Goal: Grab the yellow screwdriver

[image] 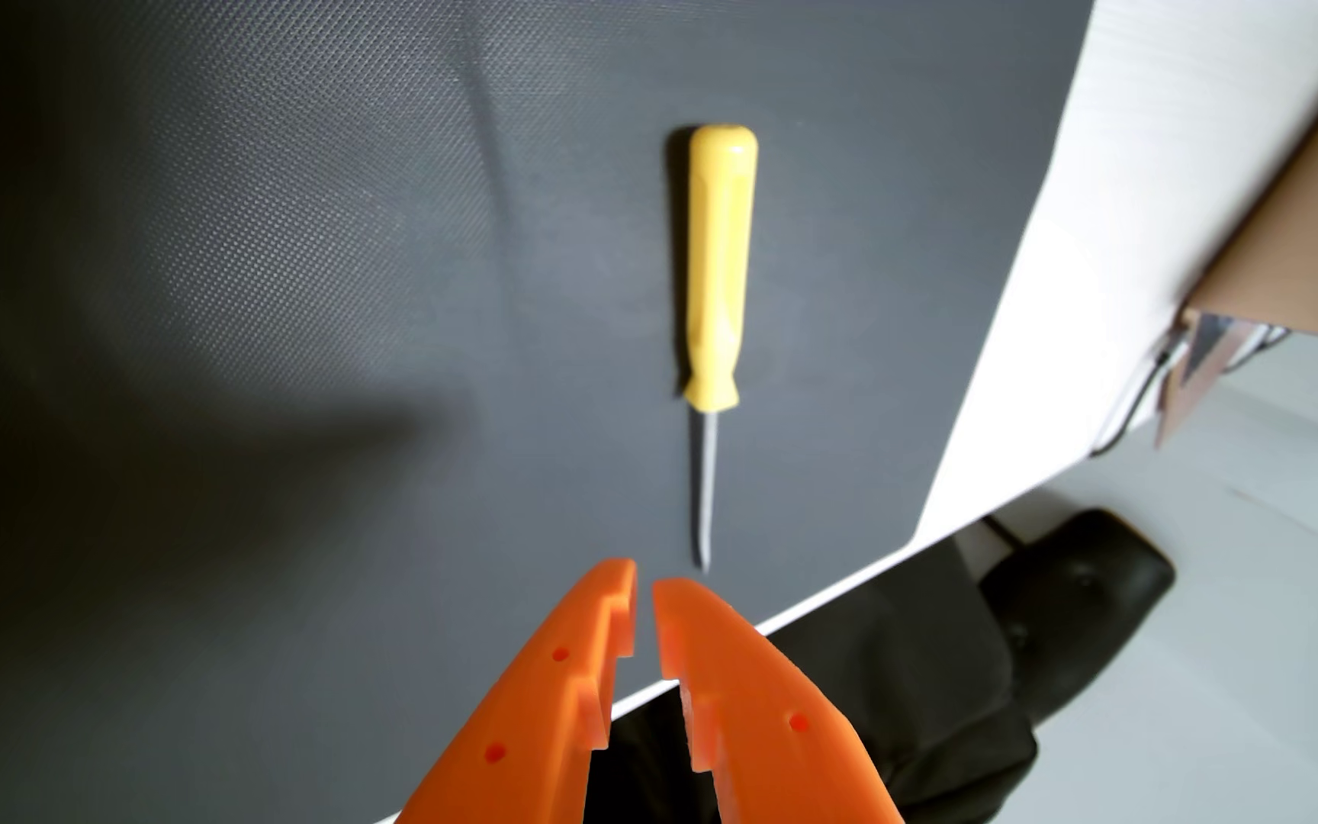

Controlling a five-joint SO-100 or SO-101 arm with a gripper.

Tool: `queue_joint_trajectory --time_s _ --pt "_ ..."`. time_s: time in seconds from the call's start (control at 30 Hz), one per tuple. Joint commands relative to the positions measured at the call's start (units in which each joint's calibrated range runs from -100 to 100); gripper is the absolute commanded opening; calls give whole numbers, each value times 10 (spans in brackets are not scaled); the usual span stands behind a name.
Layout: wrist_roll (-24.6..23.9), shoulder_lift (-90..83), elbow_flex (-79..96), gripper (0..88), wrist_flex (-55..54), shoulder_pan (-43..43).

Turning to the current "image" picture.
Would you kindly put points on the dark grey textured mat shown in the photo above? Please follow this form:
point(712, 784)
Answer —
point(327, 286)

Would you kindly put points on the brown cardboard box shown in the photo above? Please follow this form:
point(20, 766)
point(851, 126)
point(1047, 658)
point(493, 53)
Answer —
point(1317, 240)

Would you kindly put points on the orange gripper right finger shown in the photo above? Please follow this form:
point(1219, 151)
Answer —
point(762, 710)

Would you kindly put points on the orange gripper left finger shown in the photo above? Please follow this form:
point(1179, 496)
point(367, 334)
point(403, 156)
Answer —
point(528, 710)

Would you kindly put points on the black leather chair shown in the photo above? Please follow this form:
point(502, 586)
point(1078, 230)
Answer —
point(1082, 595)

